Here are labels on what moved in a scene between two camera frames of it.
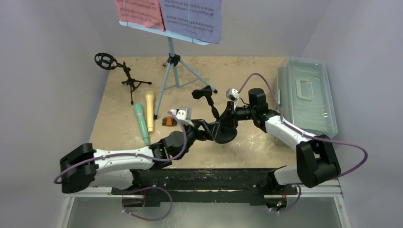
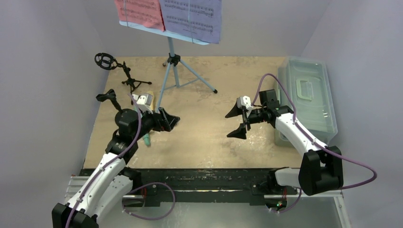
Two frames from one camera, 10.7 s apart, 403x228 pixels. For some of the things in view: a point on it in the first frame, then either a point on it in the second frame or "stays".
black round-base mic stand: (226, 136) -> (125, 115)
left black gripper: (207, 133) -> (167, 122)
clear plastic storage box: (304, 96) stays
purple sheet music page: (200, 20) stays
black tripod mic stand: (108, 62) stays
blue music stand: (178, 72) stays
